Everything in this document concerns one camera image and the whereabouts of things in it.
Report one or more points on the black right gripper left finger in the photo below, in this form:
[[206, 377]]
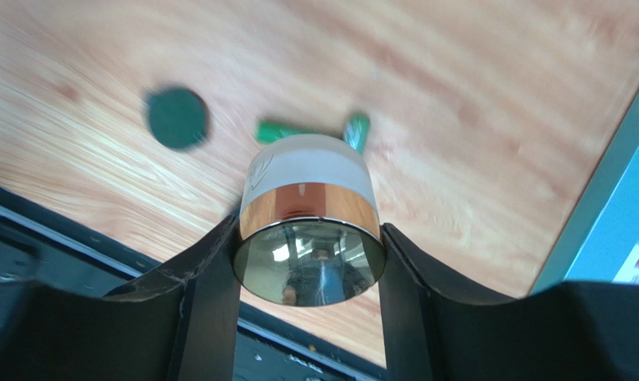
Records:
[[175, 322]]

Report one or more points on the green lip balm tube upright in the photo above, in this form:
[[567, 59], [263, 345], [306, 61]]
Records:
[[356, 131]]

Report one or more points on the green lip balm tube horizontal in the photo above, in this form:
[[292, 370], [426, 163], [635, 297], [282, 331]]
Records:
[[270, 130]]

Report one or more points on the flat dark green compact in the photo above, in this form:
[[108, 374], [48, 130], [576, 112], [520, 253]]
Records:
[[177, 118]]

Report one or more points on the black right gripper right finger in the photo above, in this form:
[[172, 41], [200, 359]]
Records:
[[440, 325]]

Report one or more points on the gold lid cream jar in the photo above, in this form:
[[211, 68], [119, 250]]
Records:
[[309, 225]]

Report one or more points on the aluminium rail frame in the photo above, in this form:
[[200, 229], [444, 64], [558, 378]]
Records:
[[36, 242]]

